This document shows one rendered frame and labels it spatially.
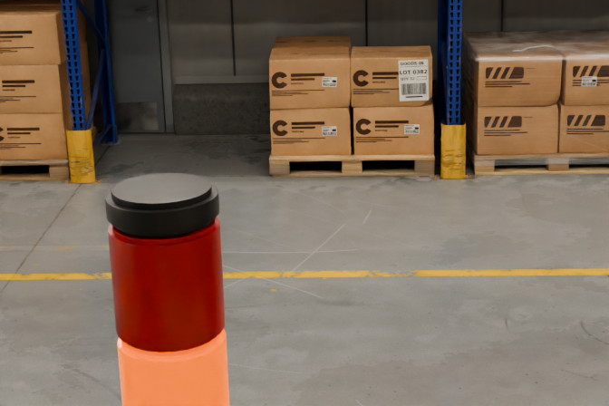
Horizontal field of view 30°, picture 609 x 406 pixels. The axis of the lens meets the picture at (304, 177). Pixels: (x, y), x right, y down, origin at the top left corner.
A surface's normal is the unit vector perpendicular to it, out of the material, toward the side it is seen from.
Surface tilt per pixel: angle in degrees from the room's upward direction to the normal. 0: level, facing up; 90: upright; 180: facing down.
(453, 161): 90
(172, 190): 0
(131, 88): 90
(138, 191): 0
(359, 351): 0
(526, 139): 90
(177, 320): 90
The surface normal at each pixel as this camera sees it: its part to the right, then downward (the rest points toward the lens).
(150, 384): -0.24, 0.30
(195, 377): 0.52, 0.25
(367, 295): -0.03, -0.95
